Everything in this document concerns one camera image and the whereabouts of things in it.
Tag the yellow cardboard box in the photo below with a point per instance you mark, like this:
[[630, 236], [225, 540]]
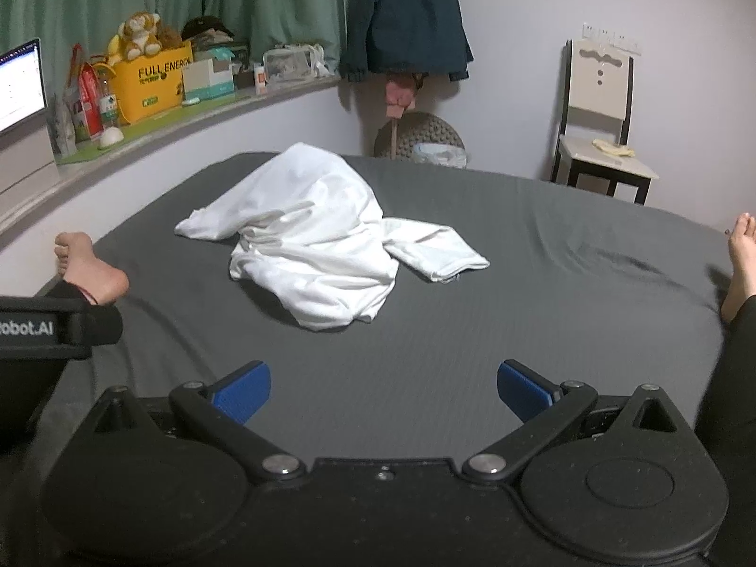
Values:
[[147, 91]]

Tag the pink cloth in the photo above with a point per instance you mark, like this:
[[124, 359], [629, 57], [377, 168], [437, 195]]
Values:
[[398, 94]]

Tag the white round dome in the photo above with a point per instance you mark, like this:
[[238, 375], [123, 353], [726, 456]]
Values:
[[110, 139]]

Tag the white shirt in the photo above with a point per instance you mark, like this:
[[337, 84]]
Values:
[[307, 218]]

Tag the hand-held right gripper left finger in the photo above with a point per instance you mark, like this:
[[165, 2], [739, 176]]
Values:
[[245, 393]]

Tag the brown plush toy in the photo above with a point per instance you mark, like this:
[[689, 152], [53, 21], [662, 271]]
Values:
[[139, 32]]

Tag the white and teal box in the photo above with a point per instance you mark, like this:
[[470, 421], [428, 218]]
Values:
[[207, 80]]

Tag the black cap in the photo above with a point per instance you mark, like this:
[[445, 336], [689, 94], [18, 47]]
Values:
[[204, 26]]

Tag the green mat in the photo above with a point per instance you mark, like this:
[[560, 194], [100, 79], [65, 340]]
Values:
[[139, 137]]

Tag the grey windowsill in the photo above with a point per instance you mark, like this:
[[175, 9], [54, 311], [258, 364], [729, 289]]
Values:
[[236, 107]]

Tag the red packet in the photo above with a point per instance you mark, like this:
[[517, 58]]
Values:
[[88, 100]]

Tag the dark teal jacket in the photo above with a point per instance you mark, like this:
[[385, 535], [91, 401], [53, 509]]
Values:
[[401, 12]]

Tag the clear plastic bottle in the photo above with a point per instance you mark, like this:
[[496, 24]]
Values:
[[109, 106]]

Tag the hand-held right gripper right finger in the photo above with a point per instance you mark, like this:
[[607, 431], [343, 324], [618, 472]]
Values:
[[523, 393]]

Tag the person's foot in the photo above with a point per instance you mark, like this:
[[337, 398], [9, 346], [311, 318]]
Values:
[[741, 266], [88, 274]]

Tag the person's right foot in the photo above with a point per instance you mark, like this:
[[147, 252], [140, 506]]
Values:
[[741, 266]]

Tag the clear plastic pouch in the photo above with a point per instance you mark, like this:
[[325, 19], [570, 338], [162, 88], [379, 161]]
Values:
[[289, 62]]

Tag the white wall sockets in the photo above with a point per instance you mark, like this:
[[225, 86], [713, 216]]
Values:
[[626, 42]]

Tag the computer monitor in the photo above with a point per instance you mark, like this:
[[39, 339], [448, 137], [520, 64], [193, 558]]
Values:
[[20, 82]]

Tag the clear plastic bag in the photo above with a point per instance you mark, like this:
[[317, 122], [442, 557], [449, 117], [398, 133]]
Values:
[[440, 155]]

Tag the person's left foot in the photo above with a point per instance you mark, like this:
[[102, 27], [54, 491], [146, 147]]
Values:
[[88, 274]]

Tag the cream and black chair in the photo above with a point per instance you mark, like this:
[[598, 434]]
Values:
[[596, 88]]

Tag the yellow cloth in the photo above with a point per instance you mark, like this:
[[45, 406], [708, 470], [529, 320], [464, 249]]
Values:
[[611, 146]]

